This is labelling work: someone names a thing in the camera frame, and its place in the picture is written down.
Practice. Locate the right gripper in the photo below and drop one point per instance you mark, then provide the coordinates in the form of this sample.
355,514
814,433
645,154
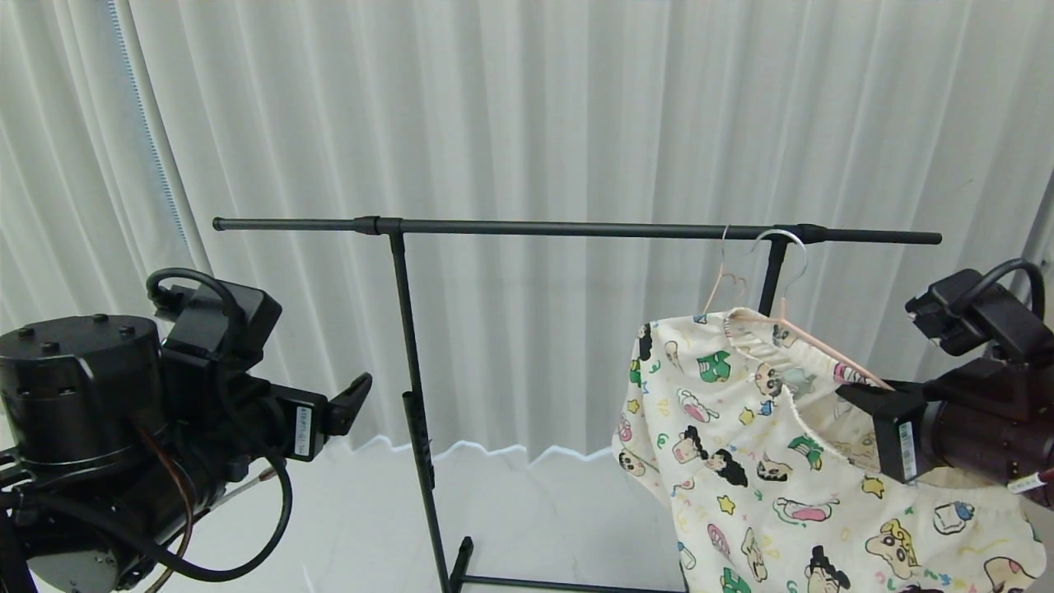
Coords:
980,436

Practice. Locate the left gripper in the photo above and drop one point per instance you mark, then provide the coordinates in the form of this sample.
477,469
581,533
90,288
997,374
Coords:
247,420

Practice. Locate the pink clothes hanger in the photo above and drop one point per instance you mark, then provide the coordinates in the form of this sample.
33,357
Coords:
710,298
840,355

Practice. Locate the cream printed shorts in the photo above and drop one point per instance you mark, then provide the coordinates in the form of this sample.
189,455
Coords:
741,494

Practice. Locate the black clothes rack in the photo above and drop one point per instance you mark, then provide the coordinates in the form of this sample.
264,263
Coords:
576,228

